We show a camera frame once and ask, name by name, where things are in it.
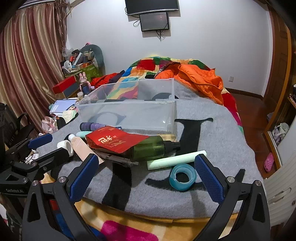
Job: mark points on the pile of desk clutter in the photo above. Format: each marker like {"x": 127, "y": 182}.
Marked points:
{"x": 74, "y": 59}

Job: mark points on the green cardboard box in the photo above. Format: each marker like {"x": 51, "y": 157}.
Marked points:
{"x": 89, "y": 70}

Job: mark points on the green glass bottle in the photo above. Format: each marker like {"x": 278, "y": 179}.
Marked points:
{"x": 150, "y": 147}

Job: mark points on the striped pink curtain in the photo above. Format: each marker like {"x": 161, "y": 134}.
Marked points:
{"x": 30, "y": 69}

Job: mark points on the white wall socket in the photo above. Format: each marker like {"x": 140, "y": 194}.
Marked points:
{"x": 230, "y": 78}

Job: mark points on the large black monitor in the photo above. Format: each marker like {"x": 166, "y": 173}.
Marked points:
{"x": 151, "y": 7}

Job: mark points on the small black monitor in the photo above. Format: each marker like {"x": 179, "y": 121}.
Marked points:
{"x": 154, "y": 21}

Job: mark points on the clear plastic bin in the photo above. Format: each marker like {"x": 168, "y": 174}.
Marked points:
{"x": 129, "y": 111}

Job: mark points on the small white cup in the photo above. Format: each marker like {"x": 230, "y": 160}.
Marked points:
{"x": 80, "y": 95}

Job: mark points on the wooden door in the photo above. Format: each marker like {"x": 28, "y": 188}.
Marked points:
{"x": 279, "y": 53}

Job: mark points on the pale green tube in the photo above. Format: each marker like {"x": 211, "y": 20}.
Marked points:
{"x": 178, "y": 160}

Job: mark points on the pale blue notebook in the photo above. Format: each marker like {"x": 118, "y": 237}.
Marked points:
{"x": 62, "y": 105}

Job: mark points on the red tea packet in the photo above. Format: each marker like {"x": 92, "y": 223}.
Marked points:
{"x": 111, "y": 141}

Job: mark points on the black bag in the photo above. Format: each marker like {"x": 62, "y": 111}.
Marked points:
{"x": 11, "y": 125}

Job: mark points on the green patterned booklet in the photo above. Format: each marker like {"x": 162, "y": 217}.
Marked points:
{"x": 70, "y": 115}

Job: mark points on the dark purple cylinder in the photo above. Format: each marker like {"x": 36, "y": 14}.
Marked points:
{"x": 92, "y": 126}

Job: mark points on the colourful patchwork quilt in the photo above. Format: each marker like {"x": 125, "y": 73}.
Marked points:
{"x": 148, "y": 64}

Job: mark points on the pink floral cloth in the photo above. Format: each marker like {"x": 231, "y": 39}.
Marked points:
{"x": 49, "y": 124}

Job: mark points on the yellow pink fleece blanket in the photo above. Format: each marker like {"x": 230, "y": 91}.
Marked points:
{"x": 129, "y": 228}

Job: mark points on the teal tape roll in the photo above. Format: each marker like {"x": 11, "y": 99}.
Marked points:
{"x": 177, "y": 183}

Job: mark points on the long red box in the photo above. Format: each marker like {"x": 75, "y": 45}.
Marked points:
{"x": 63, "y": 84}

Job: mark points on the dark brown pen tool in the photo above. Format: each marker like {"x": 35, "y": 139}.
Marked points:
{"x": 120, "y": 160}

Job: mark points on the beige tube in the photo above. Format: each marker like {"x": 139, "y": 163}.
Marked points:
{"x": 81, "y": 148}

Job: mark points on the mint green stick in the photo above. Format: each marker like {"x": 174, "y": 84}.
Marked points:
{"x": 84, "y": 133}

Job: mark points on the white wardrobe door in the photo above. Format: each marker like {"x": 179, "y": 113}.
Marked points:
{"x": 279, "y": 190}

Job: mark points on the grey neck pillow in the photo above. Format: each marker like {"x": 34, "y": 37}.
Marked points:
{"x": 98, "y": 52}

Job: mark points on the white tape roll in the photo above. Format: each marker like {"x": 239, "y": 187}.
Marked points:
{"x": 63, "y": 144}

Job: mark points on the orange puffer jacket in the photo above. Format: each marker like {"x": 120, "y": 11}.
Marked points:
{"x": 198, "y": 78}

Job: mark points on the blue white small packet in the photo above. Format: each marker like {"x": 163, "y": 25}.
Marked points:
{"x": 116, "y": 127}

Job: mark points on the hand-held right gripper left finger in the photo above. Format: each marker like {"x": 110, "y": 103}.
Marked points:
{"x": 84, "y": 176}

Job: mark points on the white shoes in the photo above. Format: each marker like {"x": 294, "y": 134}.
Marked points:
{"x": 280, "y": 133}

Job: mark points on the pink bunny toy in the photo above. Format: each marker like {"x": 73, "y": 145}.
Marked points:
{"x": 82, "y": 78}

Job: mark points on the red cloth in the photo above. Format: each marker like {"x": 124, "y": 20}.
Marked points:
{"x": 103, "y": 80}

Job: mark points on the small gold label box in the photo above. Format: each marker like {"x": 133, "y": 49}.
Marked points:
{"x": 170, "y": 137}

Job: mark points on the grey blanket with black letters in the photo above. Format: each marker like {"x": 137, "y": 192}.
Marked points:
{"x": 226, "y": 143}

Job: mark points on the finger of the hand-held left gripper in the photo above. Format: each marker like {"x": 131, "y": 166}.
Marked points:
{"x": 40, "y": 141}
{"x": 54, "y": 157}

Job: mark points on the pink clog shoe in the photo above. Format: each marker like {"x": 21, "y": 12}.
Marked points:
{"x": 269, "y": 162}

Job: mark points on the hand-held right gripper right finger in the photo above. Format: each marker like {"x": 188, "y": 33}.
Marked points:
{"x": 209, "y": 179}

